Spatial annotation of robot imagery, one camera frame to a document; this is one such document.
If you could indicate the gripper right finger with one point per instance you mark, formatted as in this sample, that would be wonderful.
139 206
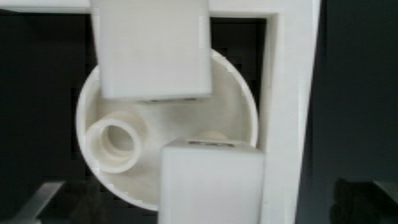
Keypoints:
364 203

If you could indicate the white round stool seat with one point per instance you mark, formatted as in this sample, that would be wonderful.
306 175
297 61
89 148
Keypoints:
125 128

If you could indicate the white stool leg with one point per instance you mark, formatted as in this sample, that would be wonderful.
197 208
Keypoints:
151 37
210 182

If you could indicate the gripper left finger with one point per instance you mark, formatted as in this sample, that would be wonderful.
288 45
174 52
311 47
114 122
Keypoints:
27 216

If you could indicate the white front fence bar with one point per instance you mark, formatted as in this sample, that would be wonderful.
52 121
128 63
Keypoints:
240 8

